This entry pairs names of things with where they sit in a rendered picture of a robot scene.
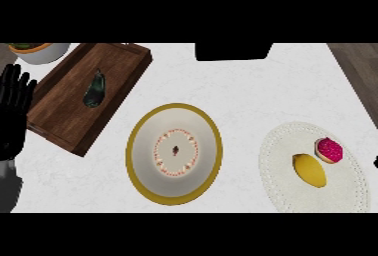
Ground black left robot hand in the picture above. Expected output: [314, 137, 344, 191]
[0, 63, 38, 162]

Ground yellow lemon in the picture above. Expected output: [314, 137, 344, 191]
[291, 153, 329, 189]

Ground white lace round placemat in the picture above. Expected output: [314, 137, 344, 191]
[258, 121, 370, 213]

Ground white bowl with yellow rim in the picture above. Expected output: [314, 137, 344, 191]
[124, 102, 224, 207]

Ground pink frosted cupcake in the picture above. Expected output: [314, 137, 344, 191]
[313, 136, 345, 165]

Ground brown wooden tray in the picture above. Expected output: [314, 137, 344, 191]
[25, 42, 153, 158]

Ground white pot with orange rim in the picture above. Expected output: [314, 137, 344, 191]
[6, 42, 72, 66]

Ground black appliance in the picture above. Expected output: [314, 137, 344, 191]
[193, 42, 274, 62]

